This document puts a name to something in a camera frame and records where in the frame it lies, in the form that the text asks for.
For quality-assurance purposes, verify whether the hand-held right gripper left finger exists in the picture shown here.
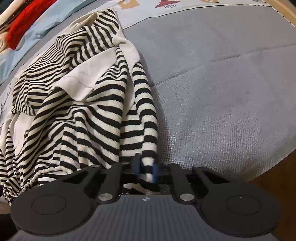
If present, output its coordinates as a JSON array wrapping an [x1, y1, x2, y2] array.
[[62, 153, 141, 204]]

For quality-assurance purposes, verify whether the black white striped sweater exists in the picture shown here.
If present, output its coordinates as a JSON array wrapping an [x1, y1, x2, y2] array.
[[0, 8, 162, 205]]

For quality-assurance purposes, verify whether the red pillow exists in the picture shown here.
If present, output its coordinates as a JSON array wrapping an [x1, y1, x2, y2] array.
[[7, 0, 56, 49]]

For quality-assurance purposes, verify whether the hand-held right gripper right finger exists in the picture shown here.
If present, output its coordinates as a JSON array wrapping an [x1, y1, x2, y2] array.
[[153, 162, 229, 205]]

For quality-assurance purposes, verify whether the wooden bed side rail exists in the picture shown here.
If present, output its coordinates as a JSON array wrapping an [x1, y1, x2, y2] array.
[[266, 0, 296, 32]]

